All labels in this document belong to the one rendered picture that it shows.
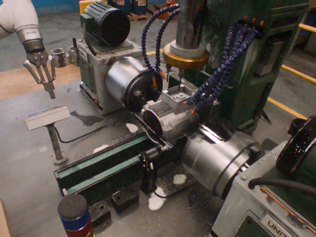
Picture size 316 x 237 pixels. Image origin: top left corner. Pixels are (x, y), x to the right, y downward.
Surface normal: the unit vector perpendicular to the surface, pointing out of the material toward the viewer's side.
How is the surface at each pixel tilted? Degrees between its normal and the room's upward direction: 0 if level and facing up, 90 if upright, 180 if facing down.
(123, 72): 36
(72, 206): 0
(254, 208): 89
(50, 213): 0
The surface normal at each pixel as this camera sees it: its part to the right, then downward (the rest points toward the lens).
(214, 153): -0.53, -0.29
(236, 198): -0.79, 0.32
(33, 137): 0.07, -0.78
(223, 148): -0.36, -0.48
